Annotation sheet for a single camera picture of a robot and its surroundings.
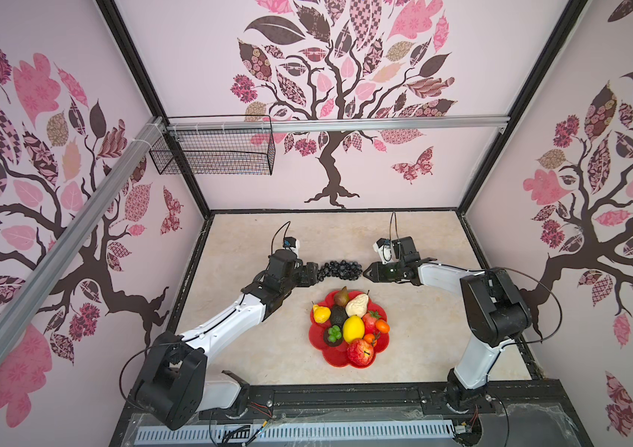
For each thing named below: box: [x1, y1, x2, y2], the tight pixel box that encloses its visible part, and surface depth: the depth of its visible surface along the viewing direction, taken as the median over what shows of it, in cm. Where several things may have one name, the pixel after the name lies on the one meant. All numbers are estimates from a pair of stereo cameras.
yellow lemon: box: [342, 314, 365, 344], surface depth 84 cm
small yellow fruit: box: [311, 303, 332, 325], surface depth 86 cm
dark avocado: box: [330, 304, 350, 328], surface depth 87 cm
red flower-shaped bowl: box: [308, 290, 391, 369], surface depth 83 cm
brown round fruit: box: [334, 285, 350, 308], surface depth 89 cm
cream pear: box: [345, 289, 371, 319], surface depth 87 cm
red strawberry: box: [363, 310, 382, 335], surface depth 85 cm
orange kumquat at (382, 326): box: [375, 319, 391, 334], surface depth 82 cm
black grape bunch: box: [316, 259, 364, 282], surface depth 99 cm
